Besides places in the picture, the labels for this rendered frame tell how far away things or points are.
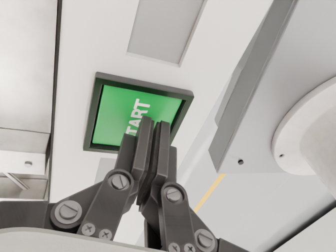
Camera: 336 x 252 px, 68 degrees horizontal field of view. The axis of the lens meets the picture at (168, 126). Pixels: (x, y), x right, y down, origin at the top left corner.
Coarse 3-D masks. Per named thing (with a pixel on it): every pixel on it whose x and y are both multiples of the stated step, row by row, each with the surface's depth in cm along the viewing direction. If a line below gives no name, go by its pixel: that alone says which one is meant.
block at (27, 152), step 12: (0, 132) 24; (12, 132) 24; (24, 132) 25; (36, 132) 25; (0, 144) 23; (12, 144) 23; (24, 144) 24; (36, 144) 24; (48, 144) 25; (0, 156) 23; (12, 156) 23; (24, 156) 23; (36, 156) 24; (48, 156) 27; (0, 168) 24; (12, 168) 24; (24, 168) 24; (36, 168) 25
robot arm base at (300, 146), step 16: (304, 96) 30; (320, 96) 29; (288, 112) 31; (304, 112) 31; (320, 112) 31; (288, 128) 32; (304, 128) 33; (320, 128) 31; (272, 144) 35; (288, 144) 34; (304, 144) 33; (320, 144) 30; (288, 160) 37; (304, 160) 37; (320, 160) 30; (320, 176) 31
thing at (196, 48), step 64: (64, 0) 10; (128, 0) 11; (192, 0) 12; (256, 0) 12; (64, 64) 12; (128, 64) 13; (192, 64) 14; (64, 128) 15; (192, 128) 17; (64, 192) 20
